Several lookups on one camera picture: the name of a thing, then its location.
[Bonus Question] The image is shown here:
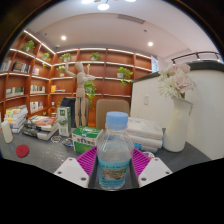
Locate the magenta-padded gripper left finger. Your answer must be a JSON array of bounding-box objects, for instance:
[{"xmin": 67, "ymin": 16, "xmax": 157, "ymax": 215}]
[{"xmin": 53, "ymin": 148, "xmax": 100, "ymax": 190}]

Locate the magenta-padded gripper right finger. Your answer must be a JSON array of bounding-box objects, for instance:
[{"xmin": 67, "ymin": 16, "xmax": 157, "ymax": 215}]
[{"xmin": 129, "ymin": 148, "xmax": 174, "ymax": 189}]

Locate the clear blue-capped water bottle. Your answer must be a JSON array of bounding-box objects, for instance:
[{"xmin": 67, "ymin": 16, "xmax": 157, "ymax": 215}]
[{"xmin": 95, "ymin": 111, "xmax": 135, "ymax": 192}]

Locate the blue-printed tissue pack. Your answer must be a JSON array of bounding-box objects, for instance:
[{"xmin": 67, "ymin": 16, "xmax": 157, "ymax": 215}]
[{"xmin": 133, "ymin": 142, "xmax": 159, "ymax": 154}]

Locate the green and white box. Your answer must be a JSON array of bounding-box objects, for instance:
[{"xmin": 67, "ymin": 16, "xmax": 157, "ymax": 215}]
[{"xmin": 71, "ymin": 125, "xmax": 104, "ymax": 154}]

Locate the white ceramic jug vase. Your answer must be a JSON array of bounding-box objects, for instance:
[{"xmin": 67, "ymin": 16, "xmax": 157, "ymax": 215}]
[{"xmin": 162, "ymin": 96, "xmax": 194, "ymax": 153}]

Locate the tall green-white drink carton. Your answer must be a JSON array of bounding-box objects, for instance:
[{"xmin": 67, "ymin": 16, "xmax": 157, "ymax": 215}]
[{"xmin": 57, "ymin": 105, "xmax": 73, "ymax": 138}]

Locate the flat round red coaster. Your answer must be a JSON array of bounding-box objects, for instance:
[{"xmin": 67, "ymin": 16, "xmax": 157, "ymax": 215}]
[{"xmin": 15, "ymin": 144, "xmax": 30, "ymax": 158}]

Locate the dark book stack, orange cover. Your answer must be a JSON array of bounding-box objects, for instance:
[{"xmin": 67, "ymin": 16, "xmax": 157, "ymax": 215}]
[{"xmin": 21, "ymin": 114, "xmax": 60, "ymax": 141}]

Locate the chair with dark jacket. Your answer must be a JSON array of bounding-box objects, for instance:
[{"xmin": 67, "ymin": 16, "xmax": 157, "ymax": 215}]
[{"xmin": 59, "ymin": 96, "xmax": 90, "ymax": 128}]

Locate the cream plastic cup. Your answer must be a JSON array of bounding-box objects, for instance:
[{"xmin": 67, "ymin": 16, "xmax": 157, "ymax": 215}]
[{"xmin": 0, "ymin": 120, "xmax": 14, "ymax": 144}]

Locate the beige upholstered chair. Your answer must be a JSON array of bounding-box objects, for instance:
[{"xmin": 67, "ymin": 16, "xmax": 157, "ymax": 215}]
[{"xmin": 95, "ymin": 98, "xmax": 131, "ymax": 130}]

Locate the wooden artist mannequin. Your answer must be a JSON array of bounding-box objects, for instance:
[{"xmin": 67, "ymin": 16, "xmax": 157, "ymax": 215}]
[{"xmin": 64, "ymin": 61, "xmax": 96, "ymax": 128}]

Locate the ceiling air vent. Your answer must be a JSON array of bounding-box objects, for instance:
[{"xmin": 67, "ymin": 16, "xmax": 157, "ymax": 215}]
[{"xmin": 117, "ymin": 13, "xmax": 146, "ymax": 25}]

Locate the branched ceiling lamp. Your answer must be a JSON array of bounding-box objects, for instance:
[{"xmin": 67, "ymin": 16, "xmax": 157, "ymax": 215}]
[{"xmin": 80, "ymin": 0, "xmax": 138, "ymax": 11}]

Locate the wooden wall shelf unit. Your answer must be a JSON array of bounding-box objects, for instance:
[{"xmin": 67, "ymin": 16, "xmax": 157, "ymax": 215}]
[{"xmin": 0, "ymin": 29, "xmax": 154, "ymax": 134}]

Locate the white wall sign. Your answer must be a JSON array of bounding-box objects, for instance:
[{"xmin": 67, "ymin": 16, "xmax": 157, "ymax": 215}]
[{"xmin": 150, "ymin": 55, "xmax": 160, "ymax": 74}]

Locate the black ceiling track rail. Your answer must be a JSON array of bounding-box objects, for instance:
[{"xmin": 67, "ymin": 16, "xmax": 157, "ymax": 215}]
[{"xmin": 170, "ymin": 50, "xmax": 223, "ymax": 65}]

